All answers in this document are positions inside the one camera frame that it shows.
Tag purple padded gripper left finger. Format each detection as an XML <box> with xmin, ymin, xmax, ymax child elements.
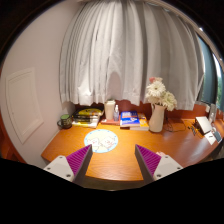
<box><xmin>44</xmin><ymin>145</ymin><xmax>93</xmax><ymax>185</ymax></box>

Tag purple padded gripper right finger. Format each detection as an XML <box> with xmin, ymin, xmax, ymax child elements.
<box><xmin>135</xmin><ymin>145</ymin><xmax>182</xmax><ymax>184</ymax></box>

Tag pink mouse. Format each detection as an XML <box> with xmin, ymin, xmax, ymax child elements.
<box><xmin>156</xmin><ymin>152</ymin><xmax>166</xmax><ymax>156</ymax></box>

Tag orange book under blue book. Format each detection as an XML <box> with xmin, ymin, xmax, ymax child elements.
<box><xmin>130</xmin><ymin>113</ymin><xmax>149</xmax><ymax>131</ymax></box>

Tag green mug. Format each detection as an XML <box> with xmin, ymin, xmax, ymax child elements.
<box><xmin>57</xmin><ymin>114</ymin><xmax>72</xmax><ymax>129</ymax></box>

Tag white ceramic vase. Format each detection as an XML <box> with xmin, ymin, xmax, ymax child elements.
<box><xmin>149</xmin><ymin>105</ymin><xmax>165</xmax><ymax>133</ymax></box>

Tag stack of dark books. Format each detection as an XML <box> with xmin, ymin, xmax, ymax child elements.
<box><xmin>72</xmin><ymin>108</ymin><xmax>104</xmax><ymax>128</ymax></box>

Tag clear spray bottle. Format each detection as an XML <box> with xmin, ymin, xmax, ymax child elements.
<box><xmin>113</xmin><ymin>105</ymin><xmax>119</xmax><ymax>121</ymax></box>

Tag white paper card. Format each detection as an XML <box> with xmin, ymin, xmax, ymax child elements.
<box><xmin>205</xmin><ymin>132</ymin><xmax>216</xmax><ymax>145</ymax></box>

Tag white tablet device on stand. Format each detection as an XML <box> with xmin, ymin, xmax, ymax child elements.
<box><xmin>195</xmin><ymin>116</ymin><xmax>212</xmax><ymax>134</ymax></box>

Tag white cylindrical container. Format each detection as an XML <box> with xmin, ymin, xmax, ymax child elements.
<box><xmin>104</xmin><ymin>100</ymin><xmax>115</xmax><ymax>120</ymax></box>

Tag white and pink flowers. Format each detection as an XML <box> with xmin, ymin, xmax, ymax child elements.
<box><xmin>145</xmin><ymin>77</ymin><xmax>177</xmax><ymax>111</ymax></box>

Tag white curtain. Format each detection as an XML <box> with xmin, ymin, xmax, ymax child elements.
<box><xmin>60</xmin><ymin>0</ymin><xmax>204</xmax><ymax>110</ymax></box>

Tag black cable on desk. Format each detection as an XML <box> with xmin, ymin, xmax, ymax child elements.
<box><xmin>164</xmin><ymin>117</ymin><xmax>198</xmax><ymax>137</ymax></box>

